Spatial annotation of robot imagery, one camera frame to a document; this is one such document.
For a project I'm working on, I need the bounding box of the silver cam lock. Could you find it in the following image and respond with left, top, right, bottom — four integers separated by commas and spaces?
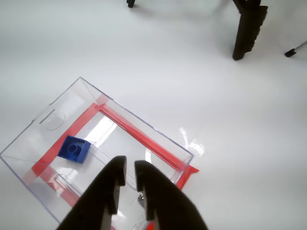
137, 191, 146, 207

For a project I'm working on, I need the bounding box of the silver leg with black tip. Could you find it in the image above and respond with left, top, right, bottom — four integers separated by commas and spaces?
284, 40, 307, 58

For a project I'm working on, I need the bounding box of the blue lego brick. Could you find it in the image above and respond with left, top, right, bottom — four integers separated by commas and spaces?
57, 135, 92, 164

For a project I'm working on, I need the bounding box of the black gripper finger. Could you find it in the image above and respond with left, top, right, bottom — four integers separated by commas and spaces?
56, 155, 127, 230
133, 160, 208, 230

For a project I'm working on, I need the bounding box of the transparent acrylic box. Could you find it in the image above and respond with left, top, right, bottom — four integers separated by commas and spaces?
0, 76, 195, 230

